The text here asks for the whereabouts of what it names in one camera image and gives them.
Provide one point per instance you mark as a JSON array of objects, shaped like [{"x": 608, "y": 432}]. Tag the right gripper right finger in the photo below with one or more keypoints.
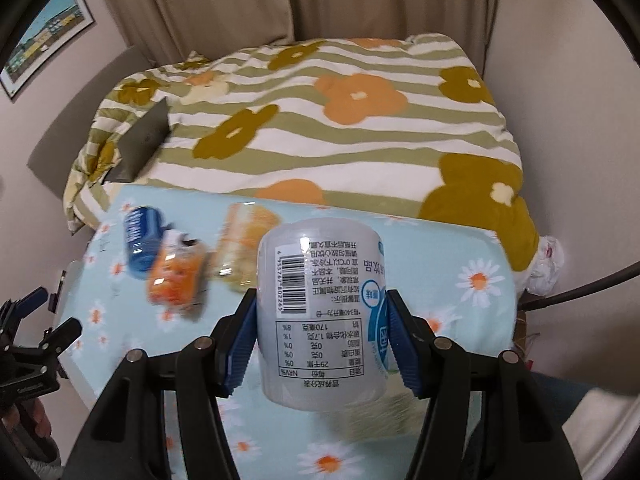
[{"x": 486, "y": 417}]

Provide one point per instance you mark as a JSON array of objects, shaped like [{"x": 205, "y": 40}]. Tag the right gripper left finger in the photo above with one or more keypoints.
[{"x": 125, "y": 435}]

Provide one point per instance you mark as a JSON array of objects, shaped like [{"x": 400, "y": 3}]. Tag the blue plastic cup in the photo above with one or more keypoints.
[{"x": 144, "y": 229}]

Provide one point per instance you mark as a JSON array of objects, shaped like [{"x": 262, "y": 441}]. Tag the yellow clear cup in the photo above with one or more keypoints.
[{"x": 235, "y": 256}]

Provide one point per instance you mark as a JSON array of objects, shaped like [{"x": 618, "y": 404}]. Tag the white plastic bag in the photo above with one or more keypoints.
[{"x": 544, "y": 271}]

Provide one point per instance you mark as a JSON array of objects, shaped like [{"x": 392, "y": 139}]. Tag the daisy print tablecloth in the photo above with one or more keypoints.
[{"x": 457, "y": 278}]

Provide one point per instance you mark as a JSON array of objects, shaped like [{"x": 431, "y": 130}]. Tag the orange cartoon bottle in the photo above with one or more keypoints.
[{"x": 176, "y": 282}]

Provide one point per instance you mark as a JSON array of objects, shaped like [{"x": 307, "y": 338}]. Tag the grey headboard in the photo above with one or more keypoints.
[{"x": 54, "y": 154}]

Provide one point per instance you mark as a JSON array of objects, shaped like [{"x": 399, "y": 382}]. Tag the dark grey laptop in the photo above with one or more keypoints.
[{"x": 140, "y": 143}]

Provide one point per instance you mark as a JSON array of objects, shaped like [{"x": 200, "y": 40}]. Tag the striped floral duvet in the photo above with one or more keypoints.
[{"x": 406, "y": 128}]

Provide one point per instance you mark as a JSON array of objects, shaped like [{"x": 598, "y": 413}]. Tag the beige curtain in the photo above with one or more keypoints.
[{"x": 167, "y": 31}]

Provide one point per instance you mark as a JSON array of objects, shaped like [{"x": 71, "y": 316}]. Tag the framed wall picture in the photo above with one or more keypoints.
[{"x": 57, "y": 24}]

